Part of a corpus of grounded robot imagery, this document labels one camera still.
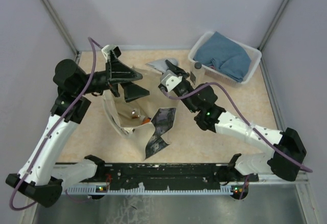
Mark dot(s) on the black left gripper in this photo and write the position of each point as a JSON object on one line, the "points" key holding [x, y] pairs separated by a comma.
{"points": [[117, 72]]}

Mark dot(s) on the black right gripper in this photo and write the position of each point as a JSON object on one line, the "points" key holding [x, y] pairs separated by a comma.
{"points": [[177, 70]]}

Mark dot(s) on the clear square bottle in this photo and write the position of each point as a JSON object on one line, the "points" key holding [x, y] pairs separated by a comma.
{"points": [[197, 73]]}

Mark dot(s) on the cream canvas tote bag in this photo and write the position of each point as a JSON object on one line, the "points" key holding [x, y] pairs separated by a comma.
{"points": [[152, 137]]}

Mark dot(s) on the grey tube white cap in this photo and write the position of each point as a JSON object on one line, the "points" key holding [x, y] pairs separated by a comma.
{"points": [[160, 64]]}

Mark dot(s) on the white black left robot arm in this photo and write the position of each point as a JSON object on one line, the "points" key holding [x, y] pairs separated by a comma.
{"points": [[35, 179]]}

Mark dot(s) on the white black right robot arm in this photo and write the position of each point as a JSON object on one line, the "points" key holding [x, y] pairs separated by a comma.
{"points": [[281, 152]]}

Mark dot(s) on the orange blue tube in bag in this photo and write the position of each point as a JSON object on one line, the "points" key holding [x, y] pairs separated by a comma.
{"points": [[146, 120]]}

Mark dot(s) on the blue folded towel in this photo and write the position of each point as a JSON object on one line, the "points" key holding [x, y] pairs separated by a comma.
{"points": [[225, 55]]}

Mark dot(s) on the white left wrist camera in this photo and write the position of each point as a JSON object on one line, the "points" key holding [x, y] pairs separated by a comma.
{"points": [[111, 52]]}

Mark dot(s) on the aluminium frame rail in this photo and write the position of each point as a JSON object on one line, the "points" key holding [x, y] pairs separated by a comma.
{"points": [[59, 24]]}

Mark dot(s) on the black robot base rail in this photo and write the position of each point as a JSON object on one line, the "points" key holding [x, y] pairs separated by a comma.
{"points": [[165, 178]]}

